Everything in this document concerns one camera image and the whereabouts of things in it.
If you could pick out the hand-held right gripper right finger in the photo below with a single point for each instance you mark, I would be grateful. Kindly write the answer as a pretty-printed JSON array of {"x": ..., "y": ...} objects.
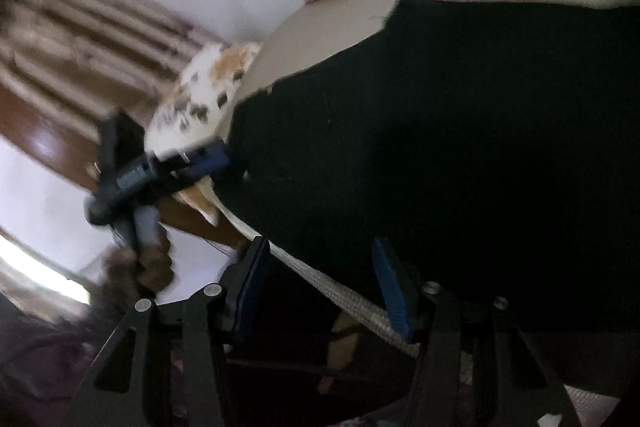
[{"x": 392, "y": 292}]

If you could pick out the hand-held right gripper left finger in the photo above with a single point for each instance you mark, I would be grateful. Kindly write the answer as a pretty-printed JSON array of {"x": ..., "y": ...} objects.
[{"x": 250, "y": 292}]

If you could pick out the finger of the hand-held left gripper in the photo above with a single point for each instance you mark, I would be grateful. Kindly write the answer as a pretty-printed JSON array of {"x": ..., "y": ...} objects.
[
  {"x": 210, "y": 154},
  {"x": 190, "y": 182}
]

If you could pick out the black pants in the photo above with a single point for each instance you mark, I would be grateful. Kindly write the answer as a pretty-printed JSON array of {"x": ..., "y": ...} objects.
[{"x": 425, "y": 132}]

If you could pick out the person's left hand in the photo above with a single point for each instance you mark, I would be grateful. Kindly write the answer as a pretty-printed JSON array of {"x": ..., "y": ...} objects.
[{"x": 155, "y": 264}]

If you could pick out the floral pillow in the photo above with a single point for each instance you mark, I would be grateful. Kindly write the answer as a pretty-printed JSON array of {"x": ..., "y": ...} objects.
[{"x": 200, "y": 82}]

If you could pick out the striped curtain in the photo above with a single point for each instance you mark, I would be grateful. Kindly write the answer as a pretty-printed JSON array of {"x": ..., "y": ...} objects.
[{"x": 100, "y": 32}]

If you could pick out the person's purple clothing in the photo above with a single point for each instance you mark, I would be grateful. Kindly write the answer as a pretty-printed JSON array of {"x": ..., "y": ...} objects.
[{"x": 45, "y": 367}]

